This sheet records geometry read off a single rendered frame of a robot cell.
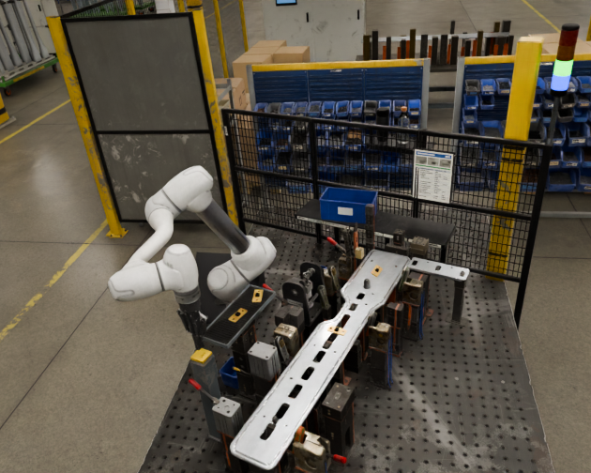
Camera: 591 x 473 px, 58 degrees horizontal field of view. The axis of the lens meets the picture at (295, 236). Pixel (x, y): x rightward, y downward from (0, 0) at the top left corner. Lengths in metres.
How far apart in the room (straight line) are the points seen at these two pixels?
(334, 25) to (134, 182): 4.99
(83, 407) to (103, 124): 2.41
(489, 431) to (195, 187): 1.58
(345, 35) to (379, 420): 7.36
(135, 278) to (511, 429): 1.62
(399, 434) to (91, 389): 2.20
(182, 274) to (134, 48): 3.01
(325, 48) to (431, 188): 6.36
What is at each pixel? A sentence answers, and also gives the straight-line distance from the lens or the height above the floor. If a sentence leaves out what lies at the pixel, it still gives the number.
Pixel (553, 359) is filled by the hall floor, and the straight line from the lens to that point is 3.86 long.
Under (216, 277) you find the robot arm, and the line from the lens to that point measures 2.68.
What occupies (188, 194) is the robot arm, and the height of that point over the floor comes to 1.59.
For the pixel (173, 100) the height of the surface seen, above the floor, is 1.32.
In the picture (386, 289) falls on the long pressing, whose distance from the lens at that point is 2.58.
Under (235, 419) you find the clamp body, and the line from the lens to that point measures 2.05.
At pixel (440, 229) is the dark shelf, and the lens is 3.00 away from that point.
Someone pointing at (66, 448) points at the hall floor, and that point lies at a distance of 3.60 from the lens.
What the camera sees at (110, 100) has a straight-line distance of 4.85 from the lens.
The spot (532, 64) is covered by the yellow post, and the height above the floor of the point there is 1.90.
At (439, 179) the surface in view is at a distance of 2.95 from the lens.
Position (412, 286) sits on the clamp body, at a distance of 2.55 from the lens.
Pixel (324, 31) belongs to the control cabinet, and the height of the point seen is 0.88.
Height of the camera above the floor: 2.58
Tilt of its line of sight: 32 degrees down
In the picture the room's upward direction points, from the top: 5 degrees counter-clockwise
